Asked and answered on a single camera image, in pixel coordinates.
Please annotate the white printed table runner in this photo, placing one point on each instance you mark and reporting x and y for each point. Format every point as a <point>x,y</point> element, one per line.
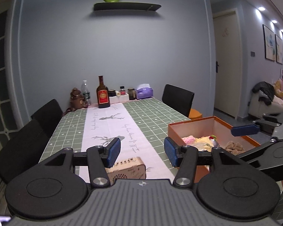
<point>108,127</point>

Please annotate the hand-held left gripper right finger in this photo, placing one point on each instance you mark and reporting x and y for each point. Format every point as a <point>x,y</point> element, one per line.
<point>171,150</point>

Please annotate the glass panel door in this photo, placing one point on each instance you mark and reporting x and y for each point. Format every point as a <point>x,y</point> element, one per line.
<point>0,75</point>

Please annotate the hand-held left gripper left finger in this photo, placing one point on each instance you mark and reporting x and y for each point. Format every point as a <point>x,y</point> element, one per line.
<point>113,150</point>

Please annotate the dark glass jar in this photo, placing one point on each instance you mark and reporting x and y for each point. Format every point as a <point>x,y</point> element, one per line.
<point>131,94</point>
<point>112,92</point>

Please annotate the large framed wall picture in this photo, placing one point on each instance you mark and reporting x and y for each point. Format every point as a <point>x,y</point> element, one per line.
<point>269,42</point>

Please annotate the clear water bottle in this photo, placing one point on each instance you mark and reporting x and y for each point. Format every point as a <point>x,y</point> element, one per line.
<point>86,94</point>

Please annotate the cream door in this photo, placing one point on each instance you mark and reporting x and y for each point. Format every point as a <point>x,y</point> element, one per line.
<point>227,63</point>

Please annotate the small framed wall picture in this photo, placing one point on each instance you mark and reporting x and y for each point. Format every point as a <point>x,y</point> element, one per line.
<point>279,49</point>

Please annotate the green checked tablecloth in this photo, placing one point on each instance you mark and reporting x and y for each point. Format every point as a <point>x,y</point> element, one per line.
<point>151,117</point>

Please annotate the purple tissue pack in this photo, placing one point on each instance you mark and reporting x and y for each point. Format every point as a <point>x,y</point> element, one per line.
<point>145,91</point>

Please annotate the brown plush toy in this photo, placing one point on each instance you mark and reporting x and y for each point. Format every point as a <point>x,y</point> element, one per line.
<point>234,147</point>

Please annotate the pink crochet item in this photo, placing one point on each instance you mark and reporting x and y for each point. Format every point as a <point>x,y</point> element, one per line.
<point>189,140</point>

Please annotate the brown liquor bottle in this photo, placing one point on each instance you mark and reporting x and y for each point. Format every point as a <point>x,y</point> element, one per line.
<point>103,96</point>

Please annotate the black chair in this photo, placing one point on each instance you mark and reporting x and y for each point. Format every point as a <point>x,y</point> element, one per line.
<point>176,98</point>
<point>47,115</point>
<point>21,146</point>

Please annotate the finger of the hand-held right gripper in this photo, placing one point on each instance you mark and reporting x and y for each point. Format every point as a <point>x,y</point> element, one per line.
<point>259,151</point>
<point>245,130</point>

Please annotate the orange stool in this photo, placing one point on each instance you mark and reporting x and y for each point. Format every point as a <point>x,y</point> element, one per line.
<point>195,114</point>

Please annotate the wooden radio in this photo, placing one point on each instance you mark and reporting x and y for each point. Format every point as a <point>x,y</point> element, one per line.
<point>129,169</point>

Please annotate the beige sofa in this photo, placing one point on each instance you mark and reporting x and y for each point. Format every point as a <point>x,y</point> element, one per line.
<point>257,108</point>

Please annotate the small red label bottle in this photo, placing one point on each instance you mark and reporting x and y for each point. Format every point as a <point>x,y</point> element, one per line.
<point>122,90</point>

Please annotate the orange cardboard box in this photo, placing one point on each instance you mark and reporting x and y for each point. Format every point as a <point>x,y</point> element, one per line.
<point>179,129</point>

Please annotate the dark wall shelf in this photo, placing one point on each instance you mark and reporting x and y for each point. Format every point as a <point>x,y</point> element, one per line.
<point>127,6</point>

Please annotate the brown bear figurine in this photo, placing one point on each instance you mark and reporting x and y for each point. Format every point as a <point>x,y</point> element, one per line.
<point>77,101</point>

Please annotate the black jacket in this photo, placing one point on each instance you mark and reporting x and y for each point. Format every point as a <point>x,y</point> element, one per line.
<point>265,90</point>

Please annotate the yellow cloth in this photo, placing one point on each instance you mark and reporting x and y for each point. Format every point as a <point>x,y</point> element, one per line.
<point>202,143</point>

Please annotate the orange crochet fruit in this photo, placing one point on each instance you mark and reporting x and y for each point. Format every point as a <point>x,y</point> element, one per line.
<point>212,136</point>

